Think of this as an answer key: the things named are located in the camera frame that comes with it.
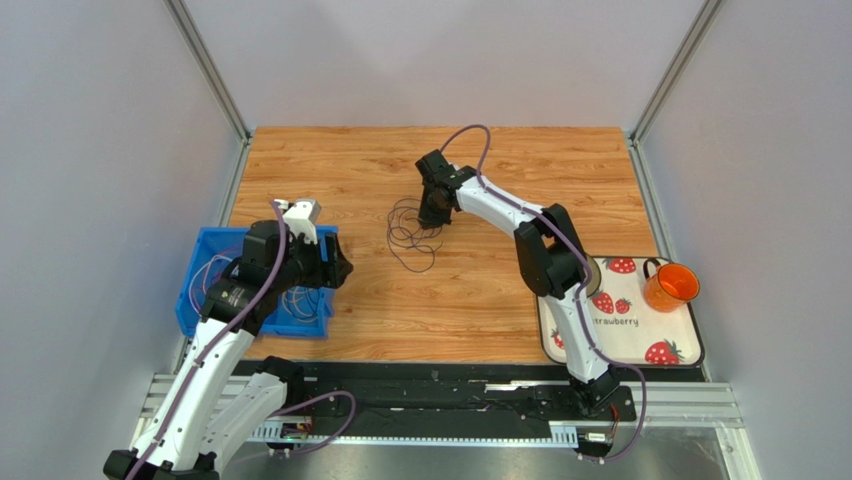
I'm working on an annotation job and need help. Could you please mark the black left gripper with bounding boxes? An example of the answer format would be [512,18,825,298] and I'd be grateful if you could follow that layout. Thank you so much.
[271,230,354,294]

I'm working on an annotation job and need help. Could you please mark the yellow thin cable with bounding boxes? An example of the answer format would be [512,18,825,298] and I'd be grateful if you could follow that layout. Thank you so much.
[279,286,324,326]

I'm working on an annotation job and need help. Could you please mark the dark blue thin cable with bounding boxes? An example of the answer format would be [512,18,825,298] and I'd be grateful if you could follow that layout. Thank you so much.
[387,197,446,275]

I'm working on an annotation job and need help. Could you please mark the white thin cable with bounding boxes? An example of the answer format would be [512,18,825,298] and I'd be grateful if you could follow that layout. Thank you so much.
[188,256,231,314]

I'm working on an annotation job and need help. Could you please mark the pink thin cable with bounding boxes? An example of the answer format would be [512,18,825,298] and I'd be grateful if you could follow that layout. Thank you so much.
[187,247,241,314]

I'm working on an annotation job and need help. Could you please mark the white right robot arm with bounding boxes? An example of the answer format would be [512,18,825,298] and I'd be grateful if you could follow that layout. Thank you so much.
[415,150,619,414]

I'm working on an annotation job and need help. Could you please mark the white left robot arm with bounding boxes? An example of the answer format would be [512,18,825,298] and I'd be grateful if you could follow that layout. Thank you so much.
[103,220,354,479]

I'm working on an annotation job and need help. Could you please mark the blue plastic bin right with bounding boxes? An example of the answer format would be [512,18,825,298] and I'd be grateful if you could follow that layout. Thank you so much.
[255,226,337,338]

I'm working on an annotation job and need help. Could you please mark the blue plastic bin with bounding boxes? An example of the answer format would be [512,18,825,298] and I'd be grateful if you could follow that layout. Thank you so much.
[255,226,337,338]
[174,227,249,338]

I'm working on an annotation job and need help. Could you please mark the blue plastic bin left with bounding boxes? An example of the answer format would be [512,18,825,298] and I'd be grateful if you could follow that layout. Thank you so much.
[174,227,249,338]

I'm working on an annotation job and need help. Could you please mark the beige bowl black rim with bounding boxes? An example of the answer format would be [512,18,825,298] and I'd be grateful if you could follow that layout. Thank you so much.
[586,254,602,298]

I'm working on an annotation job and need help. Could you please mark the strawberry print tray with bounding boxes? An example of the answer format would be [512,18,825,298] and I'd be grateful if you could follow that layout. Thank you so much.
[536,256,706,368]

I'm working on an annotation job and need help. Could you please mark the orange plastic cup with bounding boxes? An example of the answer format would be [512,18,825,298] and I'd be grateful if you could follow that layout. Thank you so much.
[642,258,701,313]

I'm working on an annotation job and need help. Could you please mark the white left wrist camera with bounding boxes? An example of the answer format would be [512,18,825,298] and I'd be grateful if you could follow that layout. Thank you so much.
[272,198,321,245]

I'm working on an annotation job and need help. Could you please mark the slotted white cable duct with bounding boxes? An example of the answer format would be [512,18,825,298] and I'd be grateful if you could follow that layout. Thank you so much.
[248,420,580,449]

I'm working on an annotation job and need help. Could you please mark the aluminium frame post right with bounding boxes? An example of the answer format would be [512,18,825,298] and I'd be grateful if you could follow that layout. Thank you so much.
[629,0,726,145]

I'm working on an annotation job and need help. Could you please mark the aluminium frame post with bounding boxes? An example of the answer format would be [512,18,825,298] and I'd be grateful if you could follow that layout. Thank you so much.
[629,0,726,145]
[164,0,252,145]

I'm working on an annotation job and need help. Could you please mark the aluminium frame post left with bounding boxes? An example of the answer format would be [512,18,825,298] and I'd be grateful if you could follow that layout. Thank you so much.
[164,0,252,145]

